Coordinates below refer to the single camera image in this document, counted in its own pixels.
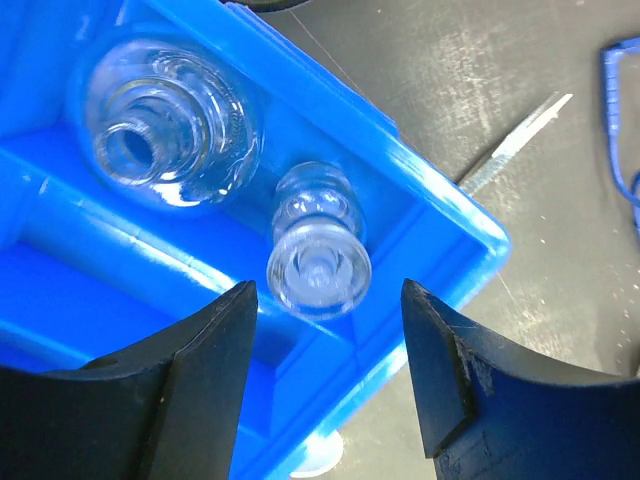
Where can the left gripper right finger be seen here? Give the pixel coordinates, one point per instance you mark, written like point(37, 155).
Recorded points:
point(489, 408)

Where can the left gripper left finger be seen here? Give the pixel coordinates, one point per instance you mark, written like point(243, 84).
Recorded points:
point(166, 407)

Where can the white round dish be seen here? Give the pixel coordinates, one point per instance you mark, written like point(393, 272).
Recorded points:
point(323, 453)

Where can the small glass beaker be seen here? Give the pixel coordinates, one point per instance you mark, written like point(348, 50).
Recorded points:
point(319, 268)

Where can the round glass flask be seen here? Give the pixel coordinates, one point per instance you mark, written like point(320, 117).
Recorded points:
point(170, 125)

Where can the blue frame safety goggles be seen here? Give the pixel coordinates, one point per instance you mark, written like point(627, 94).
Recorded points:
point(610, 59)

